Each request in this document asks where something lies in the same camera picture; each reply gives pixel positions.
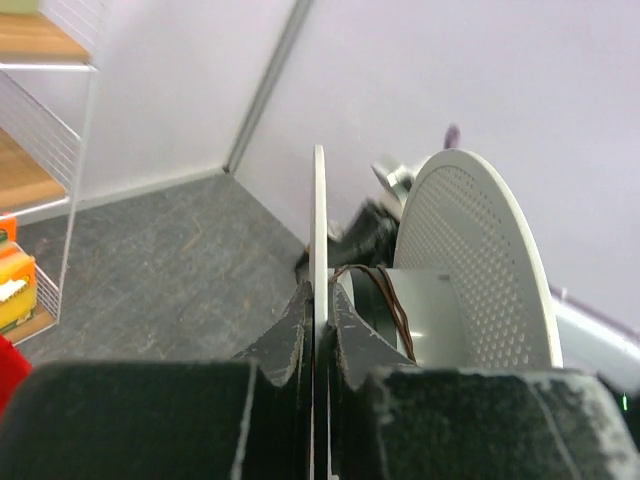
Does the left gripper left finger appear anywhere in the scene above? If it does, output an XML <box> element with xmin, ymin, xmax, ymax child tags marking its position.
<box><xmin>1</xmin><ymin>284</ymin><xmax>313</xmax><ymax>479</ymax></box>

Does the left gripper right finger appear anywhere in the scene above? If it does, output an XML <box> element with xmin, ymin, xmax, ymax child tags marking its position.
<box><xmin>328</xmin><ymin>285</ymin><xmax>639</xmax><ymax>479</ymax></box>

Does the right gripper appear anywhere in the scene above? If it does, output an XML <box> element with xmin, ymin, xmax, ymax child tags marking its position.
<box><xmin>327</xmin><ymin>200</ymin><xmax>399</xmax><ymax>268</ymax></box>

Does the thin brown cable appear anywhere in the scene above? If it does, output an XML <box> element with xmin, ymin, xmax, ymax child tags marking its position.
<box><xmin>329</xmin><ymin>264</ymin><xmax>418</xmax><ymax>364</ymax></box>

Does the white perforated spool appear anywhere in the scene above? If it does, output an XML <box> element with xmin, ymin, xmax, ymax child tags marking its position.
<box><xmin>309</xmin><ymin>146</ymin><xmax>563</xmax><ymax>479</ymax></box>

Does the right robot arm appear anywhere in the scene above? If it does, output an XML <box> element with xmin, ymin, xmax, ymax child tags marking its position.
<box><xmin>328</xmin><ymin>198</ymin><xmax>639</xmax><ymax>439</ymax></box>

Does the red compartment bin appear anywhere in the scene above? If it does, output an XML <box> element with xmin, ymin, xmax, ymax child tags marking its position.
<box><xmin>0</xmin><ymin>336</ymin><xmax>32</xmax><ymax>412</ymax></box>

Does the orange yellow sponge box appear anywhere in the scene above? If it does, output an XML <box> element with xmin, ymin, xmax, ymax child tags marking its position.
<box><xmin>0</xmin><ymin>213</ymin><xmax>37</xmax><ymax>334</ymax></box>

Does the white wire wooden shelf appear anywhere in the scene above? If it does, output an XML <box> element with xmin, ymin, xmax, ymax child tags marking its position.
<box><xmin>1</xmin><ymin>1</ymin><xmax>111</xmax><ymax>344</ymax></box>

